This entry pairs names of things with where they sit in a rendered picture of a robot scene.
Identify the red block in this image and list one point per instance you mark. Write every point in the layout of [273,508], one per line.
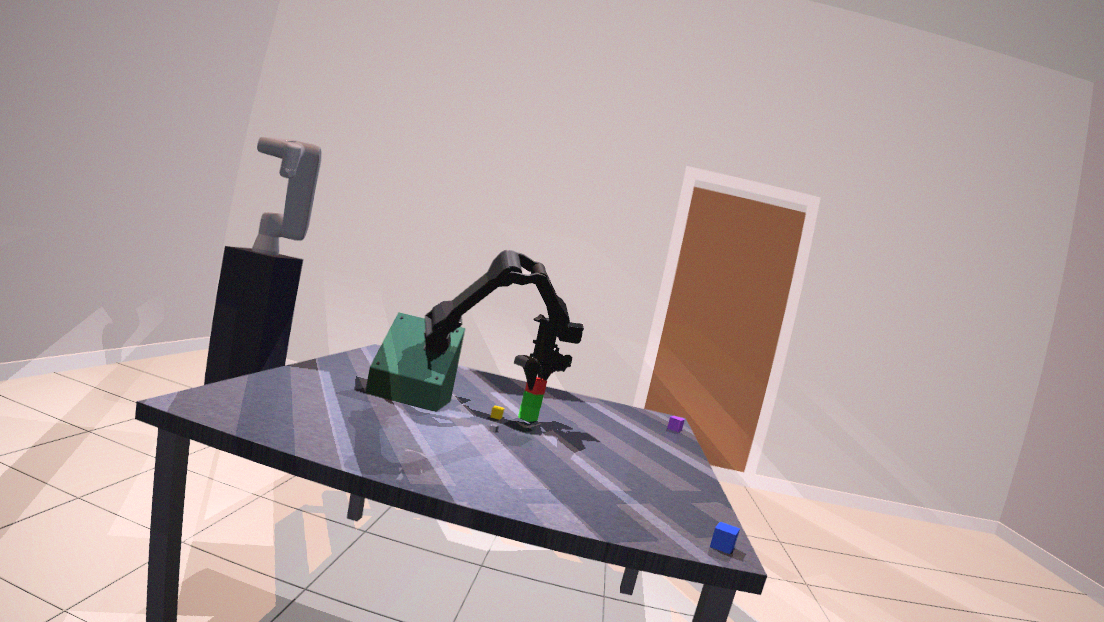
[539,387]

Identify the blue block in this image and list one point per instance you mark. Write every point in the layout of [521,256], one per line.
[724,537]

